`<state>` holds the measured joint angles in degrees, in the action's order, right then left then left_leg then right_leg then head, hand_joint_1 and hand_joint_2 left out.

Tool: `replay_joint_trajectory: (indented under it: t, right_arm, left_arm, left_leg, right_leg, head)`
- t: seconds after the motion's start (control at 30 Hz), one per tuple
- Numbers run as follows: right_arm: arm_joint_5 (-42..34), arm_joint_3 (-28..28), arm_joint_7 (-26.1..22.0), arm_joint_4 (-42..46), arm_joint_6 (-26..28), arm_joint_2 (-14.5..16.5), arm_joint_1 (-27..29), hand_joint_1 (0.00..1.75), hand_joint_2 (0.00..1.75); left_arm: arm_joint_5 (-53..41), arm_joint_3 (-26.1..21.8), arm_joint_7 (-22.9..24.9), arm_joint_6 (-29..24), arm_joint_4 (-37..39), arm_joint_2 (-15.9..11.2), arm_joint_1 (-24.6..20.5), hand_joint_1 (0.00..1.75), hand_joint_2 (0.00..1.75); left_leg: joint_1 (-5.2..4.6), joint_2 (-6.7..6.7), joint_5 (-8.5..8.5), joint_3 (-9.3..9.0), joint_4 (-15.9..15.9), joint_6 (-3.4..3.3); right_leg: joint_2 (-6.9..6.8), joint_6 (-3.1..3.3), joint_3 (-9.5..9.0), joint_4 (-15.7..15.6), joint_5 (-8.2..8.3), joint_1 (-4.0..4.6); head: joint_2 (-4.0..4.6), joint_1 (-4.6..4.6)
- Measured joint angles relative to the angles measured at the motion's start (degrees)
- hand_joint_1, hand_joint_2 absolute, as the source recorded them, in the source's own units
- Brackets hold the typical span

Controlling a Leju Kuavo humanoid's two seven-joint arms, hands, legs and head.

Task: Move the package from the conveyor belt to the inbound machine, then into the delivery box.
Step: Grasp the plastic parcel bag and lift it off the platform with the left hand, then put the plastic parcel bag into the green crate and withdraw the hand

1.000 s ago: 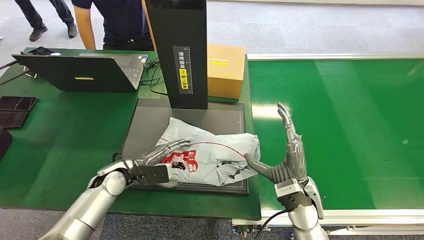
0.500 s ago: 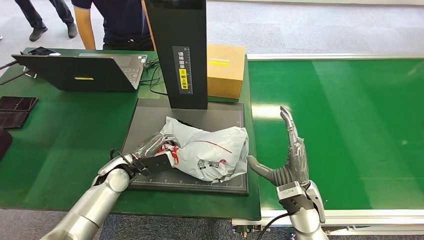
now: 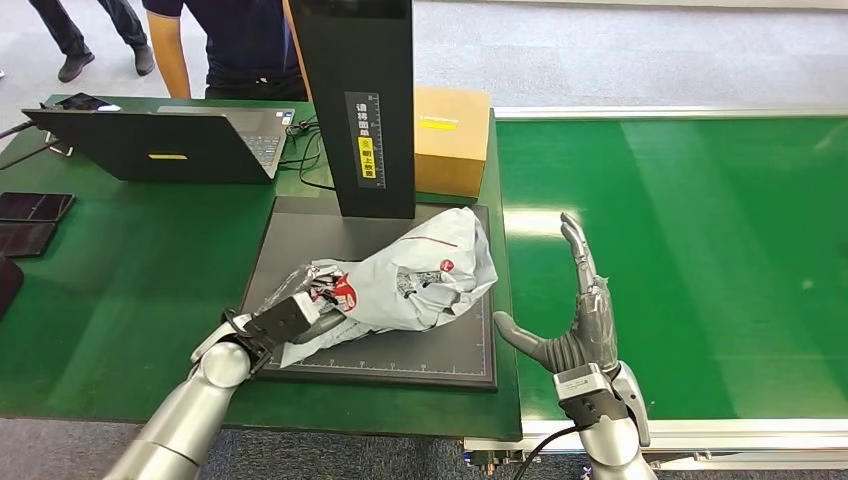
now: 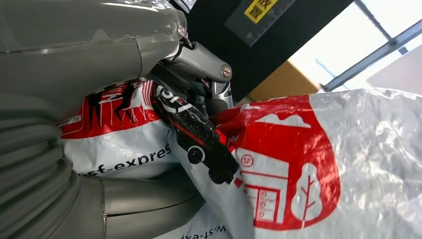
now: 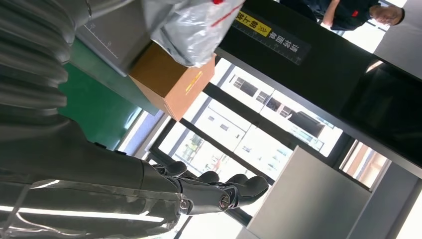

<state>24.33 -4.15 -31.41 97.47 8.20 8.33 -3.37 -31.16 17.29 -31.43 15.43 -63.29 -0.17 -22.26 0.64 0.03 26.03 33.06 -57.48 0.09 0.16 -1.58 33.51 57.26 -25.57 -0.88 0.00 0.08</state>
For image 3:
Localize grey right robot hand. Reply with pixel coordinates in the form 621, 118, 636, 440
493, 211, 619, 370

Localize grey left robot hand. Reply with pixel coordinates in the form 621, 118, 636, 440
294, 264, 359, 344

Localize white plastic package red print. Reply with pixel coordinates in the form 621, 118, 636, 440
254, 206, 499, 370

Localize green conveyor belt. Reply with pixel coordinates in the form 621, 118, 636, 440
463, 105, 848, 475

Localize brown cardboard box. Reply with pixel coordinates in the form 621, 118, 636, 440
413, 87, 492, 199

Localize black inbound scanner machine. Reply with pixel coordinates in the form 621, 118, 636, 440
241, 0, 498, 392

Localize black open laptop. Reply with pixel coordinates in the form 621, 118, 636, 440
23, 105, 297, 185

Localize person in dark shirt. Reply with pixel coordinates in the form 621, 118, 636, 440
142, 0, 310, 102

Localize black smartphone with white edge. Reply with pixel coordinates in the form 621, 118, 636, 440
52, 92, 124, 113

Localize person with black shoes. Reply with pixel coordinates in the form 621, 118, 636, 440
27, 0, 157, 85

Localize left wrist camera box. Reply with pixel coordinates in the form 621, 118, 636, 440
245, 292, 323, 349

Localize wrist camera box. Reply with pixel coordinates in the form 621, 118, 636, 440
553, 362, 631, 429
245, 292, 323, 349

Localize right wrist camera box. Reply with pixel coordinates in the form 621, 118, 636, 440
553, 362, 631, 429

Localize black laptop cables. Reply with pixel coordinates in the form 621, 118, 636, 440
279, 115, 338, 193

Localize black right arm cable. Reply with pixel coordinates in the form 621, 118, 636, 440
511, 423, 583, 480

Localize black cable with white plug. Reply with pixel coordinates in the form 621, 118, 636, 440
0, 119, 75, 172

